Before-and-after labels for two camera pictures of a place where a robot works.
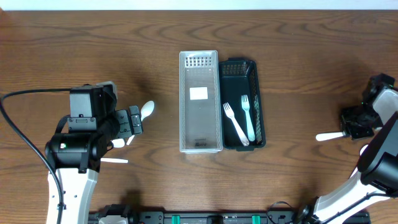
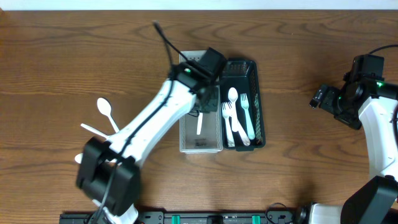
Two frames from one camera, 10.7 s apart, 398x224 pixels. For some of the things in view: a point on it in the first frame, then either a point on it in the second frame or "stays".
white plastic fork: [325, 136] -> [226, 114]
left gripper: [125, 130] -> [212, 104]
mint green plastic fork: [245, 105] stays
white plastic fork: [229, 112] stays
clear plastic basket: [200, 103] stays
